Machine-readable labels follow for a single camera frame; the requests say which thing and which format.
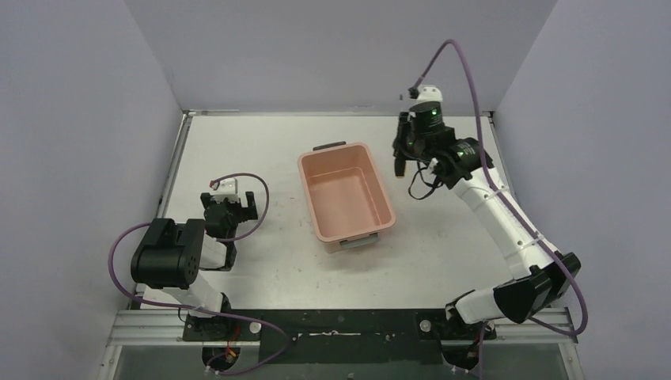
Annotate yellow black handled screwdriver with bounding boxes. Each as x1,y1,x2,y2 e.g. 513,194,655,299
394,158,406,178

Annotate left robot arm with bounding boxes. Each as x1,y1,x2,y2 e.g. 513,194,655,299
131,191,259,341

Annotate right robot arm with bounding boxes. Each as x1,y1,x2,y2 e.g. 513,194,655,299
392,101,582,340

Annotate pink plastic bin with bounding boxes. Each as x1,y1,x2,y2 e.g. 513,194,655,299
298,142,396,253

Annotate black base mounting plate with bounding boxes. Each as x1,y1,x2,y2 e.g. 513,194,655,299
182,309,479,365

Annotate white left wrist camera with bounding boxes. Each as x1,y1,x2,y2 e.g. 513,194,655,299
210,177,238,202

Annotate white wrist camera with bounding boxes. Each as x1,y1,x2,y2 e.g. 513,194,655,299
210,177,238,202
408,85,443,105

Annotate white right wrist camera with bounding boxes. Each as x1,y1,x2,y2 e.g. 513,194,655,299
408,85,443,105

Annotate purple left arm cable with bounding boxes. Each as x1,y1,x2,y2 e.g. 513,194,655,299
108,172,290,377

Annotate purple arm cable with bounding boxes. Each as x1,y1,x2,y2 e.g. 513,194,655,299
108,172,290,377
411,39,589,380

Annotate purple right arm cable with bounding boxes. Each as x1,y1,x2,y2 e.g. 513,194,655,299
411,39,589,380

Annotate aluminium front frame rail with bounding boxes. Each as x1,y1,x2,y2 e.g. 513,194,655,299
108,308,574,347

